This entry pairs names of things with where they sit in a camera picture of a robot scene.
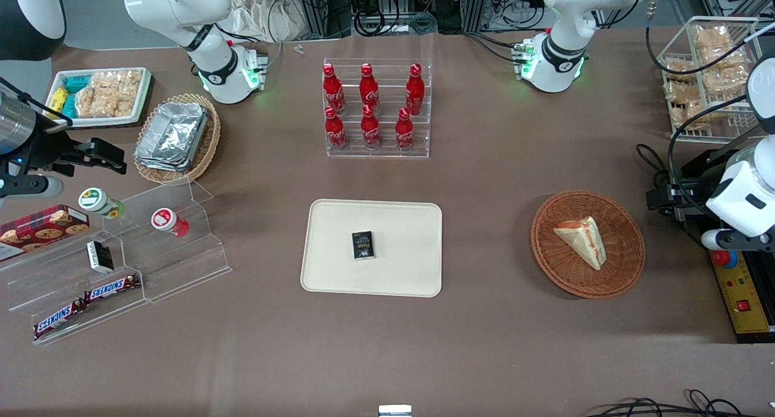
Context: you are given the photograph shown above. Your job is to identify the red cola bottle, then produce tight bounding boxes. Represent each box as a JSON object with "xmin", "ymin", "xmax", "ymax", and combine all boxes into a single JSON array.
[
  {"xmin": 406, "ymin": 63, "xmax": 426, "ymax": 116},
  {"xmin": 324, "ymin": 106, "xmax": 349, "ymax": 151},
  {"xmin": 360, "ymin": 105, "xmax": 382, "ymax": 149},
  {"xmin": 395, "ymin": 107, "xmax": 415, "ymax": 152},
  {"xmin": 323, "ymin": 64, "xmax": 346, "ymax": 115},
  {"xmin": 360, "ymin": 63, "xmax": 380, "ymax": 112}
]

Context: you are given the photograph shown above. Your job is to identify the thin black cable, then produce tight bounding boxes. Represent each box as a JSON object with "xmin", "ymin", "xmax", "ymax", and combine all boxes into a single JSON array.
[{"xmin": 0, "ymin": 77, "xmax": 74, "ymax": 128}]

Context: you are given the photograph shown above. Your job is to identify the clear acrylic bottle rack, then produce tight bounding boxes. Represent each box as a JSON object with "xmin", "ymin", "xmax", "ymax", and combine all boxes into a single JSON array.
[{"xmin": 323, "ymin": 57, "xmax": 433, "ymax": 159}]

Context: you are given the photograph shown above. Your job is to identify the black cable bundle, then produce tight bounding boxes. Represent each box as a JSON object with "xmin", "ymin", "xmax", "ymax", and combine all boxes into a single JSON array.
[{"xmin": 584, "ymin": 389, "xmax": 775, "ymax": 417}]

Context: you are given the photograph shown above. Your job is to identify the light oval wicker basket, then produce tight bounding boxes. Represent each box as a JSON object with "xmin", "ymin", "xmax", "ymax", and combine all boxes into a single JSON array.
[{"xmin": 133, "ymin": 93, "xmax": 222, "ymax": 185}]

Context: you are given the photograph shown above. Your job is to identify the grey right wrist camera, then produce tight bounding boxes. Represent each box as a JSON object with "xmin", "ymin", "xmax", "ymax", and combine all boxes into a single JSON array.
[{"xmin": 0, "ymin": 175, "xmax": 64, "ymax": 201}]

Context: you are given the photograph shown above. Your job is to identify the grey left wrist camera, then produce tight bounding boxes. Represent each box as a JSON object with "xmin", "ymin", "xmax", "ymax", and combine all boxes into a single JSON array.
[{"xmin": 701, "ymin": 228, "xmax": 775, "ymax": 252}]

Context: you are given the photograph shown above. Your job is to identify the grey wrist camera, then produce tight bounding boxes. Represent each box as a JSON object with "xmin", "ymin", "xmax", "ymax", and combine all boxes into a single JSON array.
[
  {"xmin": 0, "ymin": 175, "xmax": 64, "ymax": 201},
  {"xmin": 701, "ymin": 228, "xmax": 775, "ymax": 252}
]

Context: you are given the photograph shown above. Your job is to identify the beige plastic tray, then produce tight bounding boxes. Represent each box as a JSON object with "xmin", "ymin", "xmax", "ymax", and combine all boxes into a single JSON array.
[{"xmin": 300, "ymin": 199, "xmax": 443, "ymax": 298}]

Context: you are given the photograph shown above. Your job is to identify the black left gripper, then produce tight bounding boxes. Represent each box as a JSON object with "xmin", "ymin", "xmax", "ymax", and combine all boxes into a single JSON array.
[{"xmin": 645, "ymin": 181, "xmax": 724, "ymax": 225}]

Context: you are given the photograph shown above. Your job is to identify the Snickers bar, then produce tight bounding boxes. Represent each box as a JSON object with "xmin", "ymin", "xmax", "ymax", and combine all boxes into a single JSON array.
[
  {"xmin": 33, "ymin": 299, "xmax": 87, "ymax": 340},
  {"xmin": 84, "ymin": 274, "xmax": 142, "ymax": 303}
]

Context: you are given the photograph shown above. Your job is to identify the black and white small box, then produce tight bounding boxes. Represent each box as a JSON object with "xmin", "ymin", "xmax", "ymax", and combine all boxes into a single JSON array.
[{"xmin": 86, "ymin": 240, "xmax": 115, "ymax": 275}]

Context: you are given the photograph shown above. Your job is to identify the stacked aluminium foil trays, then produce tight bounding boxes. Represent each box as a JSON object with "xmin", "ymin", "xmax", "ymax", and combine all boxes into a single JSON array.
[{"xmin": 134, "ymin": 101, "xmax": 210, "ymax": 173}]

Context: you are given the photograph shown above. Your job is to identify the brown round wicker basket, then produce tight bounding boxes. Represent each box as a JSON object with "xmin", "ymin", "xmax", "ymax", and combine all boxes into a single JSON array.
[{"xmin": 530, "ymin": 190, "xmax": 646, "ymax": 300}]

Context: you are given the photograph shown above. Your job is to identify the aluminium frame rack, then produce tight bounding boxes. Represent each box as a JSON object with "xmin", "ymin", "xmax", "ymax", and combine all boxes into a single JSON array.
[{"xmin": 294, "ymin": 0, "xmax": 549, "ymax": 38}]

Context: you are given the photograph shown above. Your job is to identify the red cookie box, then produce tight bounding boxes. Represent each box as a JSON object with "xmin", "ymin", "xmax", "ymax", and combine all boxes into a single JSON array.
[{"xmin": 0, "ymin": 205, "xmax": 91, "ymax": 263}]

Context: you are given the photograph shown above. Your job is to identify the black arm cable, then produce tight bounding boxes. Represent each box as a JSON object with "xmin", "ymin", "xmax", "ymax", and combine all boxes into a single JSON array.
[{"xmin": 644, "ymin": 0, "xmax": 765, "ymax": 76}]

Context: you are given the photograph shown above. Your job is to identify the white wire basket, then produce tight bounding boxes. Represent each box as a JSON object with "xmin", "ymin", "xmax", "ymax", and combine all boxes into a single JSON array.
[{"xmin": 657, "ymin": 16, "xmax": 766, "ymax": 144}]

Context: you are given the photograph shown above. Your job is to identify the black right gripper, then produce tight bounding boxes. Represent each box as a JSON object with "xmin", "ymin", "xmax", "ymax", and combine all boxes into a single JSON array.
[{"xmin": 25, "ymin": 119, "xmax": 128, "ymax": 177}]

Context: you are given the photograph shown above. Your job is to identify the beige cloth bag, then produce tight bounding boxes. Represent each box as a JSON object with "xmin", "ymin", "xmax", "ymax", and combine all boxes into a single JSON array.
[{"xmin": 225, "ymin": 0, "xmax": 308, "ymax": 43}]

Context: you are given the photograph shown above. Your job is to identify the triangle sandwich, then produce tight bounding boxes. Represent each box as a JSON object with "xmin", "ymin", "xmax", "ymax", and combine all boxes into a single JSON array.
[{"xmin": 553, "ymin": 216, "xmax": 607, "ymax": 271}]

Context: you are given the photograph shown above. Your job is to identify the green lidded cup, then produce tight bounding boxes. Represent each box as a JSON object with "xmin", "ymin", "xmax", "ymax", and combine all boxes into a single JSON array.
[{"xmin": 78, "ymin": 188, "xmax": 125, "ymax": 220}]

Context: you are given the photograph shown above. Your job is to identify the white rectangular snack tray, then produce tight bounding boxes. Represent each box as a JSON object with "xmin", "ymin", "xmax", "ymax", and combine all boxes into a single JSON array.
[{"xmin": 47, "ymin": 67, "xmax": 154, "ymax": 129}]

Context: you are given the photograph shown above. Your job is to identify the bread in clear wrap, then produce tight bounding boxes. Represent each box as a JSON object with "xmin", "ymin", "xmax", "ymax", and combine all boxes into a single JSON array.
[
  {"xmin": 663, "ymin": 83, "xmax": 715, "ymax": 131},
  {"xmin": 664, "ymin": 56, "xmax": 698, "ymax": 82},
  {"xmin": 692, "ymin": 25, "xmax": 750, "ymax": 68},
  {"xmin": 699, "ymin": 66, "xmax": 750, "ymax": 98}
]

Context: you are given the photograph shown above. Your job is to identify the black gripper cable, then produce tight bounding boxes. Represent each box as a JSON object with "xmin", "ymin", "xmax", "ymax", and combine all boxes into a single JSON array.
[{"xmin": 635, "ymin": 93, "xmax": 759, "ymax": 191}]

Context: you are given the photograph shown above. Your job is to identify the clear acrylic stepped stand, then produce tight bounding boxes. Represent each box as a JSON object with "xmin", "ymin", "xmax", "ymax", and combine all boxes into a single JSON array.
[{"xmin": 0, "ymin": 178, "xmax": 233, "ymax": 347}]

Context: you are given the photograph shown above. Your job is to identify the yellow control box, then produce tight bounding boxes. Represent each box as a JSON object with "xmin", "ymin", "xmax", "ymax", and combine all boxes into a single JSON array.
[{"xmin": 708, "ymin": 249, "xmax": 775, "ymax": 335}]

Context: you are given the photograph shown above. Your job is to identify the clear pack of rice crackers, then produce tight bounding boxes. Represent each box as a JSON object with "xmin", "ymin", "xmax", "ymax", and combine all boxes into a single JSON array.
[
  {"xmin": 90, "ymin": 70, "xmax": 143, "ymax": 97},
  {"xmin": 75, "ymin": 89, "xmax": 139, "ymax": 119}
]

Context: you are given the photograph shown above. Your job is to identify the red lidded cup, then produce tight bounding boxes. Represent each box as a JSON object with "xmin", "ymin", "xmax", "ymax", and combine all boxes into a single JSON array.
[{"xmin": 151, "ymin": 208, "xmax": 190, "ymax": 238}]

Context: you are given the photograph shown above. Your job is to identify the black metal base frame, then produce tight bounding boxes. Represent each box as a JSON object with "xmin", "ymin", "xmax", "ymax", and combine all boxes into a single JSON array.
[{"xmin": 673, "ymin": 143, "xmax": 775, "ymax": 344}]

